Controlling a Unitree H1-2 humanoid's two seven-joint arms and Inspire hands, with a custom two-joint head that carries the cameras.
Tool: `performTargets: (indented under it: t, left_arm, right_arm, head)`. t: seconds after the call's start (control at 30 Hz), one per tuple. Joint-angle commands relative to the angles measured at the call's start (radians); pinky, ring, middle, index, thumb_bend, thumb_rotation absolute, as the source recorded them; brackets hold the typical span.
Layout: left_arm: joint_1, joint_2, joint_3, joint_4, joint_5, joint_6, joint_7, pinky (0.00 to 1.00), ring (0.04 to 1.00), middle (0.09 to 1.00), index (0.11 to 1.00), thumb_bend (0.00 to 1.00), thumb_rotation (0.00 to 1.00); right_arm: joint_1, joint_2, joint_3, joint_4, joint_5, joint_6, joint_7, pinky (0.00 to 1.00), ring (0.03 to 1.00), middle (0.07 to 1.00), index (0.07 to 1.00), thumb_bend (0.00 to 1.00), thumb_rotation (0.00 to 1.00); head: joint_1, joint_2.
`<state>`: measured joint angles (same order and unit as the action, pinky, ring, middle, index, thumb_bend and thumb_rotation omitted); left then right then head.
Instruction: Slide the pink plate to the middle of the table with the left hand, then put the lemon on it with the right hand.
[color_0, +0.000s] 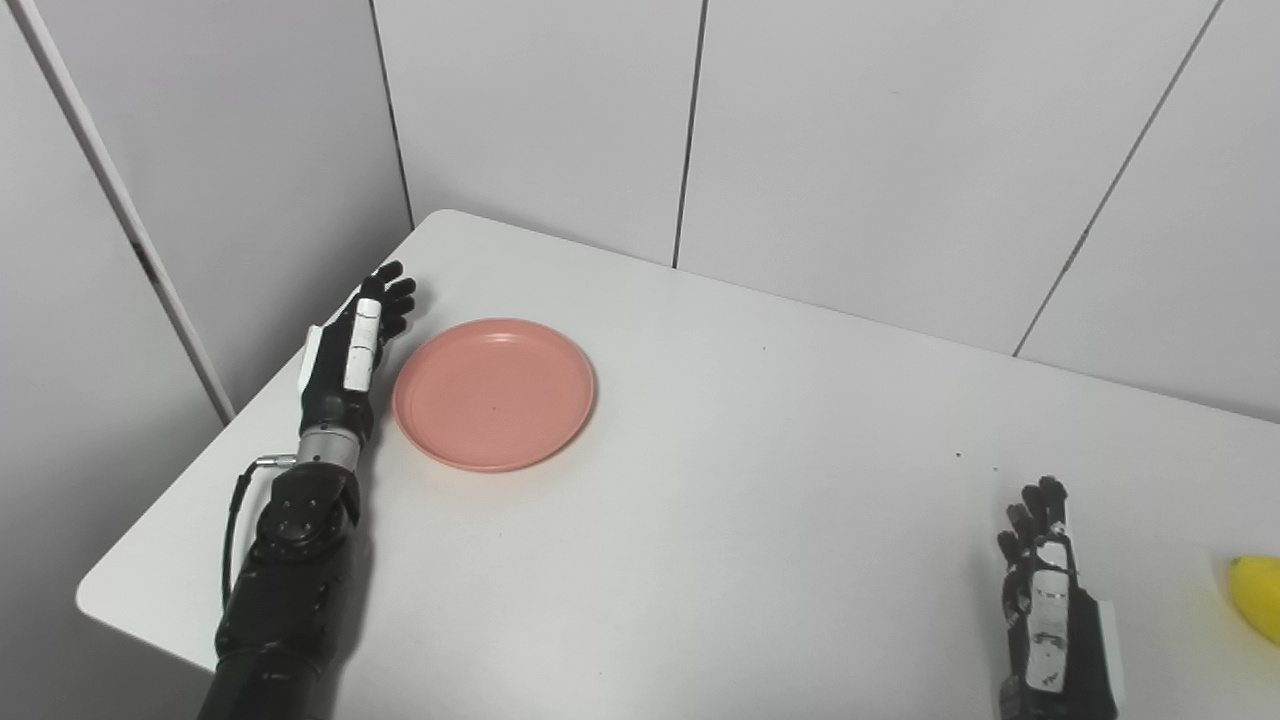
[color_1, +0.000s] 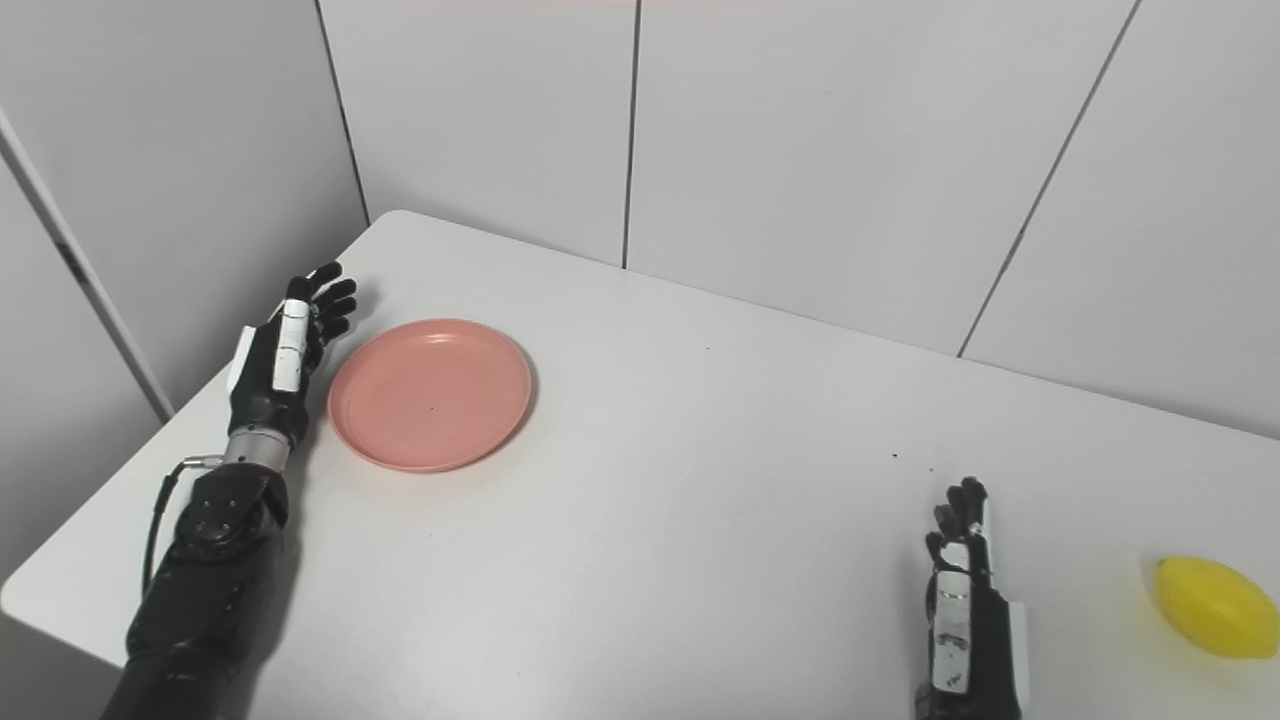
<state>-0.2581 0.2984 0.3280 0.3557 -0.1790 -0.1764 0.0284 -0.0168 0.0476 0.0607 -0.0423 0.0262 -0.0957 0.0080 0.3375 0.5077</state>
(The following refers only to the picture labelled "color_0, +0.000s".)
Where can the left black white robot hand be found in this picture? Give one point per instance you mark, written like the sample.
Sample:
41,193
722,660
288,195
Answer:
340,370

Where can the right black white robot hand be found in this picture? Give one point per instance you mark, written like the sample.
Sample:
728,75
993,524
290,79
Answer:
1060,630

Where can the pink round plate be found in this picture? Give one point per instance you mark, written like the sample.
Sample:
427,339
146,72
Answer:
494,394

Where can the yellow lemon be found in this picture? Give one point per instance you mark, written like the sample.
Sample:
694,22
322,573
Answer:
1256,595

